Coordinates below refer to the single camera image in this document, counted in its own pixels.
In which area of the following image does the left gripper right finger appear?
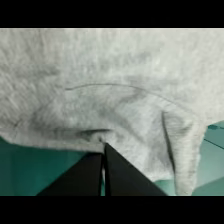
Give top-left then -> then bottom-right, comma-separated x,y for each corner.
103,142 -> 168,197

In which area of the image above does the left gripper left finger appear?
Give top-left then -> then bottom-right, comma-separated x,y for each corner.
36,151 -> 104,197

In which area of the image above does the grey garment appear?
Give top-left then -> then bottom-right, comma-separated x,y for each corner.
0,28 -> 224,196

